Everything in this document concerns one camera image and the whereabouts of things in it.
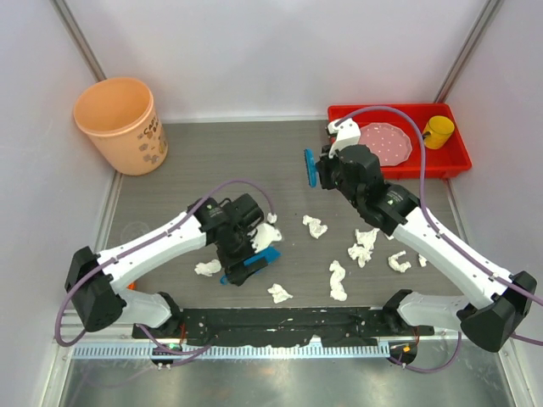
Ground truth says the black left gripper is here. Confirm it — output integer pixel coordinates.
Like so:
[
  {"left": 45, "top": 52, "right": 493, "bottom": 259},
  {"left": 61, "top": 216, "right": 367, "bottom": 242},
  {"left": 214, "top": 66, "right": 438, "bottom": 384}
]
[{"left": 216, "top": 225, "right": 267, "bottom": 284}]

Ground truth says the blue hand brush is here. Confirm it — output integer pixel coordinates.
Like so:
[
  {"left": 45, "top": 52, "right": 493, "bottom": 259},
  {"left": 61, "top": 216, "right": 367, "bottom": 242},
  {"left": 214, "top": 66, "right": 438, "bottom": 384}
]
[{"left": 304, "top": 148, "right": 318, "bottom": 188}]

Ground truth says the blue plastic dustpan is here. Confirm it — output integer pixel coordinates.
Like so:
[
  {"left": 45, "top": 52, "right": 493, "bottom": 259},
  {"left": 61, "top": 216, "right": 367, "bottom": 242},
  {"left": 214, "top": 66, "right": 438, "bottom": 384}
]
[{"left": 220, "top": 247, "right": 281, "bottom": 287}]

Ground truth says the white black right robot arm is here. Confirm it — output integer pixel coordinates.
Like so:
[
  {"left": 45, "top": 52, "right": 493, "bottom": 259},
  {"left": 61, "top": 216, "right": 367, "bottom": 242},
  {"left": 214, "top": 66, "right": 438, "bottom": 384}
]
[{"left": 315, "top": 144, "right": 537, "bottom": 353}]

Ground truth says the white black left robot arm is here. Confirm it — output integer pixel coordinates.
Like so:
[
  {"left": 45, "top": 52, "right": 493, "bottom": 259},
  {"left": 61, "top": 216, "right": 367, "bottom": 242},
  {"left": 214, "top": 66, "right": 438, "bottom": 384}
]
[{"left": 64, "top": 193, "right": 282, "bottom": 338}]

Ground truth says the pink dotted plate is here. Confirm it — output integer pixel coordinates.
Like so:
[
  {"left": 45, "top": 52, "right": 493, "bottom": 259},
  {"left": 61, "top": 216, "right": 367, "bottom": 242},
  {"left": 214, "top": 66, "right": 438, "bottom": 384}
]
[{"left": 359, "top": 123, "right": 412, "bottom": 167}]

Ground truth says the red plastic tray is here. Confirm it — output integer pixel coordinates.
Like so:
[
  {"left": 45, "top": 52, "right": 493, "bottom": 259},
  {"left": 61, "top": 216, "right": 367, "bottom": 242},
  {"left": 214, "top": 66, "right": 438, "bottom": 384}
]
[{"left": 354, "top": 103, "right": 472, "bottom": 180}]

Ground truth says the yellow mug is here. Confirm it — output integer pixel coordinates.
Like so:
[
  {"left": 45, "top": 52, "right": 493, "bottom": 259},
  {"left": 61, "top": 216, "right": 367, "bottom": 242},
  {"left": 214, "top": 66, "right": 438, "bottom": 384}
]
[{"left": 423, "top": 115, "right": 456, "bottom": 150}]

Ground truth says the clear plastic cup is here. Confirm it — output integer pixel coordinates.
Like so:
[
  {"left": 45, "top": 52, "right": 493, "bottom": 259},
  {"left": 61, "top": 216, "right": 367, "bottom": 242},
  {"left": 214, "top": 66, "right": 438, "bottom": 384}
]
[{"left": 120, "top": 221, "right": 150, "bottom": 244}]

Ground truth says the curled paper scrap right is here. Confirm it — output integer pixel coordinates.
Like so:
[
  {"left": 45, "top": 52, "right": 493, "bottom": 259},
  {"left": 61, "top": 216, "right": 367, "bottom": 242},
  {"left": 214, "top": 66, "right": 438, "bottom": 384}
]
[{"left": 388, "top": 250, "right": 411, "bottom": 273}]

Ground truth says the long paper scrap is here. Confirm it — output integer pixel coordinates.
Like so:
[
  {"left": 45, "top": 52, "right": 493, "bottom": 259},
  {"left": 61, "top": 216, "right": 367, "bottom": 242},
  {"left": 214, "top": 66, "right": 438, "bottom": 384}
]
[{"left": 329, "top": 260, "right": 348, "bottom": 302}]

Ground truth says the peach plastic waste bin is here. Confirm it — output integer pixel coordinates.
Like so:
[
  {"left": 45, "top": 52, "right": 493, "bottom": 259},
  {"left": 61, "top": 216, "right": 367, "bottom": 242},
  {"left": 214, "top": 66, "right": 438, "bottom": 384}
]
[{"left": 73, "top": 77, "right": 169, "bottom": 176}]

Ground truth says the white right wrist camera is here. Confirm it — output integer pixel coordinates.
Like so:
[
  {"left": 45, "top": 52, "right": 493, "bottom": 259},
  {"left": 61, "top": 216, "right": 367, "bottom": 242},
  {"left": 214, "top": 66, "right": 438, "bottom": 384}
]
[{"left": 327, "top": 119, "right": 361, "bottom": 159}]

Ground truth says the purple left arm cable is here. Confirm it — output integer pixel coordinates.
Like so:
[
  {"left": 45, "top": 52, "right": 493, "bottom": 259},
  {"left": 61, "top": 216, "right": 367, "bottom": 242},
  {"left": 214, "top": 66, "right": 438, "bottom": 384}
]
[{"left": 54, "top": 178, "right": 279, "bottom": 368}]

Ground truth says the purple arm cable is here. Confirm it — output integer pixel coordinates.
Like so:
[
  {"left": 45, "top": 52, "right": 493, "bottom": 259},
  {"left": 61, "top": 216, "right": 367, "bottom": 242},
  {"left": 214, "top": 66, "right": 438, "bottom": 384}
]
[
  {"left": 54, "top": 178, "right": 279, "bottom": 368},
  {"left": 333, "top": 105, "right": 543, "bottom": 374}
]

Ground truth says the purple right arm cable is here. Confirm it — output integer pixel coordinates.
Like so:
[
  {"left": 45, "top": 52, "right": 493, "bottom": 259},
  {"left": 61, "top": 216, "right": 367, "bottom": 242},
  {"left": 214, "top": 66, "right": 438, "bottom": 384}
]
[{"left": 333, "top": 105, "right": 543, "bottom": 374}]

